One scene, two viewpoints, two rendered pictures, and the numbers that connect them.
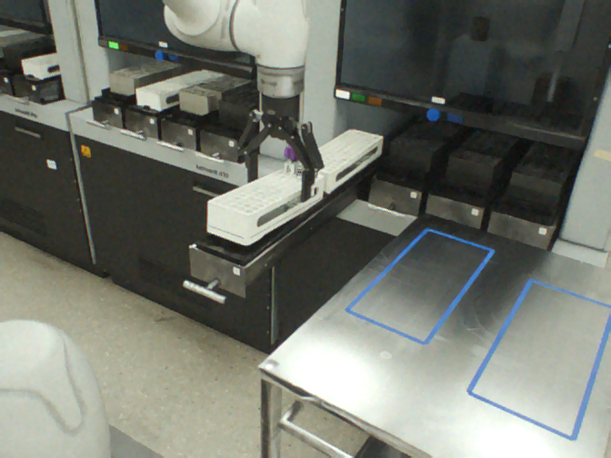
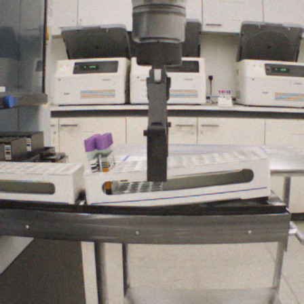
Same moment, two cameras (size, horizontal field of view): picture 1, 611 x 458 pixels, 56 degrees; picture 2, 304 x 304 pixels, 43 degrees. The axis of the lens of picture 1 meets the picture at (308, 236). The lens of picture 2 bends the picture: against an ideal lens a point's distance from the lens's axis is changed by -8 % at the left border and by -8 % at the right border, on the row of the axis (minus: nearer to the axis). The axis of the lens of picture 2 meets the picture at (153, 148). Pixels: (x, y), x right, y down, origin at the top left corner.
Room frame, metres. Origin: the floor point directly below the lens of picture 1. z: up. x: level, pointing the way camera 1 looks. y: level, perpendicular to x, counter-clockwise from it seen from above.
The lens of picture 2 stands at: (1.41, 0.66, 0.99)
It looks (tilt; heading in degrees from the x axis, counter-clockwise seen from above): 8 degrees down; 243
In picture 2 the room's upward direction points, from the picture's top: straight up
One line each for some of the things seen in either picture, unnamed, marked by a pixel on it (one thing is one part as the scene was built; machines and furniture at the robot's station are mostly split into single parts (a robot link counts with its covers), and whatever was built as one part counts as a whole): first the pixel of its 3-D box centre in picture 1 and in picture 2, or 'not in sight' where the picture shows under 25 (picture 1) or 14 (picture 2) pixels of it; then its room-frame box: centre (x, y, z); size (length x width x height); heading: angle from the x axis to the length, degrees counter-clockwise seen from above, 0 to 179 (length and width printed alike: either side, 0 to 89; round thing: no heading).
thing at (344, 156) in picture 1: (340, 160); (3, 182); (1.35, -0.07, 0.83); 0.30 x 0.10 x 0.06; 151
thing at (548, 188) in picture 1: (535, 188); (34, 143); (1.21, -0.52, 0.85); 0.12 x 0.02 x 0.06; 60
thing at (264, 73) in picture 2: not in sight; (271, 64); (-0.90, -1.79, 1.25); 0.62 x 0.56 x 0.69; 60
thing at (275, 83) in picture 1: (280, 78); (159, 27); (1.11, 0.07, 1.10); 0.09 x 0.09 x 0.06
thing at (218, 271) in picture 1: (303, 206); (98, 216); (1.20, 0.02, 0.78); 0.73 x 0.14 x 0.09; 151
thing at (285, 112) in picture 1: (280, 115); (159, 70); (1.11, 0.07, 1.03); 0.08 x 0.07 x 0.09; 61
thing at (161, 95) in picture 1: (180, 91); not in sight; (1.87, 0.45, 0.83); 0.30 x 0.10 x 0.06; 151
